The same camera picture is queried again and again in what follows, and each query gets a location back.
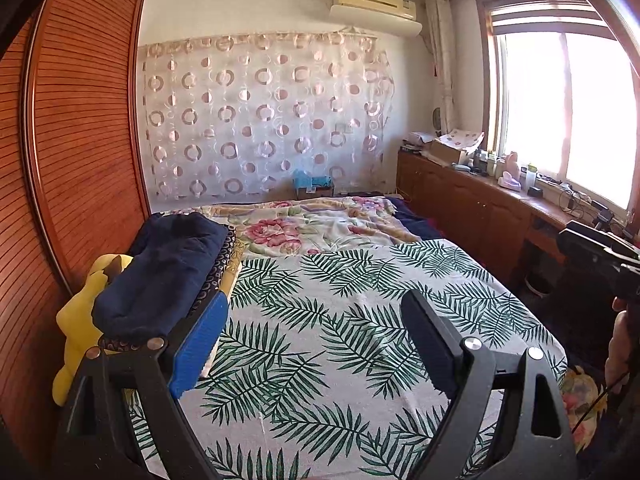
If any gold patterned cloth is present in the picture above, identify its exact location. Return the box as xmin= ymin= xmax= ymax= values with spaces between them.
xmin=219 ymin=237 xmax=247 ymax=302

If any pink dotted cloth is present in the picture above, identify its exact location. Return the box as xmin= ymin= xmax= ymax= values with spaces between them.
xmin=437 ymin=129 xmax=486 ymax=150

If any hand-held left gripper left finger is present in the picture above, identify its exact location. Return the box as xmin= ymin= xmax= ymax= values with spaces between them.
xmin=52 ymin=290 xmax=231 ymax=480

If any dark patterned pillow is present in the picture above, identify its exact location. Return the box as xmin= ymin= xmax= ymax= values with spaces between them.
xmin=97 ymin=225 xmax=239 ymax=356

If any circle patterned sheer curtain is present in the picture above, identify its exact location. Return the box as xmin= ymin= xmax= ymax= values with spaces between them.
xmin=137 ymin=30 xmax=396 ymax=202

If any window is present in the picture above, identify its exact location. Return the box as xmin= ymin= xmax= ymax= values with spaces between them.
xmin=475 ymin=0 xmax=640 ymax=211

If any floral window curtain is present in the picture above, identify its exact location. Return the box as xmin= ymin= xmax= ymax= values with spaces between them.
xmin=425 ymin=0 xmax=459 ymax=136

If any person's right hand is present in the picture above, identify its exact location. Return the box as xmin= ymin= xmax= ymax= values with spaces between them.
xmin=606 ymin=300 xmax=640 ymax=386

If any black cable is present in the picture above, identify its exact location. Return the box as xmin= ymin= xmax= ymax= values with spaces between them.
xmin=574 ymin=374 xmax=630 ymax=432

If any cardboard box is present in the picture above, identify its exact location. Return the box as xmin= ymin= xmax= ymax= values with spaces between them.
xmin=430 ymin=140 xmax=473 ymax=166

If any leaf print bed sheet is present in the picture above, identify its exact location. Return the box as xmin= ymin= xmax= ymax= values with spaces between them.
xmin=127 ymin=240 xmax=568 ymax=480

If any navy printed T-shirt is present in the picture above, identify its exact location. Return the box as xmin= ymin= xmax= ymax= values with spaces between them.
xmin=92 ymin=212 xmax=226 ymax=341

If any floral blanket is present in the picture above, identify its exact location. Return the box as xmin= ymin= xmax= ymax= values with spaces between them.
xmin=200 ymin=195 xmax=608 ymax=453

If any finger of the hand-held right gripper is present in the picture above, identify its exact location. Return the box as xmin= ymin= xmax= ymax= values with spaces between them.
xmin=557 ymin=220 xmax=626 ymax=273

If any yellow plush toy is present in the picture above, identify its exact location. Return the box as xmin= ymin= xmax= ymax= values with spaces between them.
xmin=52 ymin=254 xmax=136 ymax=407

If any small blue box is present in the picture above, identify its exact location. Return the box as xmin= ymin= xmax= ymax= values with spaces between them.
xmin=292 ymin=170 xmax=336 ymax=201

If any wall air conditioner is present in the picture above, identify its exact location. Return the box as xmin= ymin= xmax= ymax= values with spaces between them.
xmin=329 ymin=0 xmax=423 ymax=37

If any wooden sideboard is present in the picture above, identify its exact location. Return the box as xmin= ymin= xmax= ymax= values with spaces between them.
xmin=397 ymin=147 xmax=601 ymax=302

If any wooden slatted wardrobe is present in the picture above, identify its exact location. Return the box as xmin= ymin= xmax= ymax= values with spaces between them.
xmin=0 ymin=0 xmax=152 ymax=441

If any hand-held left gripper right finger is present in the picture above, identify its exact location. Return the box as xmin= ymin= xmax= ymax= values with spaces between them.
xmin=400 ymin=290 xmax=578 ymax=480

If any white round bin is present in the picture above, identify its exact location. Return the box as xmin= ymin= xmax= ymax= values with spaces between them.
xmin=525 ymin=260 xmax=554 ymax=299

